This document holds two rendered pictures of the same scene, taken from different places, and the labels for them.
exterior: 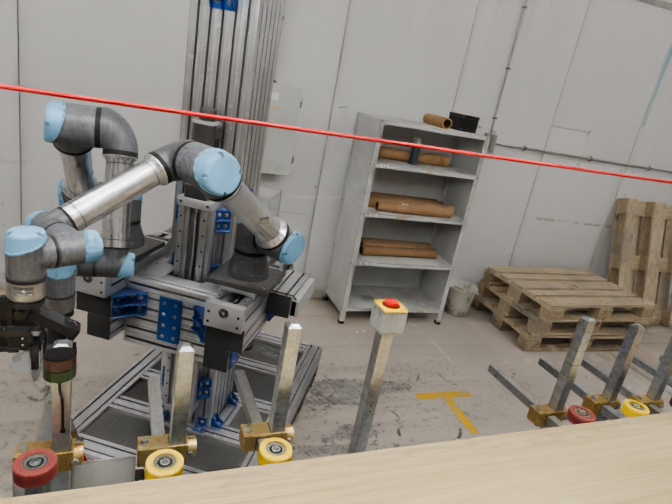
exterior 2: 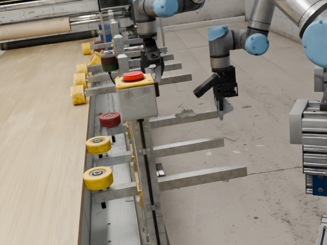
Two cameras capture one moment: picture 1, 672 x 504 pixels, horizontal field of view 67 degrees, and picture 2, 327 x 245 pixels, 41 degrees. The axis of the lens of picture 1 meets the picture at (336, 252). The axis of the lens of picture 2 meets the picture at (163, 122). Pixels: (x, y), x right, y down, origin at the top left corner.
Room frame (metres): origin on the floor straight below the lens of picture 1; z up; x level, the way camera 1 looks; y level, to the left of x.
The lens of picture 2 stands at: (1.55, -0.92, 1.42)
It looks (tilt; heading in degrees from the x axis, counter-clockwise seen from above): 19 degrees down; 109
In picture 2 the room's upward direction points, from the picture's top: 7 degrees counter-clockwise
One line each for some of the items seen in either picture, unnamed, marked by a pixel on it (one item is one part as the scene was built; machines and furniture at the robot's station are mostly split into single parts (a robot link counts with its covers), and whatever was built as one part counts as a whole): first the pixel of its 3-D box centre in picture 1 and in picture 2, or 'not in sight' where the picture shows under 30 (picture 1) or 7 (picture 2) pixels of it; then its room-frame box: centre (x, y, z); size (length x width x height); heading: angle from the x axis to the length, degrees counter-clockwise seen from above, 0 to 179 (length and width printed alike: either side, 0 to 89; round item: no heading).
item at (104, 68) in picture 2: (59, 369); (110, 66); (0.87, 0.50, 1.10); 0.06 x 0.06 x 0.02
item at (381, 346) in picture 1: (369, 399); (154, 215); (1.23, -0.17, 0.93); 0.05 x 0.05 x 0.45; 25
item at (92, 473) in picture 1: (76, 478); not in sight; (0.95, 0.51, 0.75); 0.26 x 0.01 x 0.10; 115
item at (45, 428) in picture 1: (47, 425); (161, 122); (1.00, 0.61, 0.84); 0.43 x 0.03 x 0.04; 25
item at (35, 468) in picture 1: (35, 481); (111, 128); (0.82, 0.52, 0.85); 0.08 x 0.08 x 0.11
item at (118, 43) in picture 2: not in sight; (126, 91); (0.81, 0.75, 0.93); 0.04 x 0.04 x 0.48; 25
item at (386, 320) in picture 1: (388, 317); (136, 98); (1.23, -0.17, 1.18); 0.07 x 0.07 x 0.08; 25
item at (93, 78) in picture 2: not in sight; (131, 72); (0.72, 1.03, 0.95); 0.50 x 0.04 x 0.04; 25
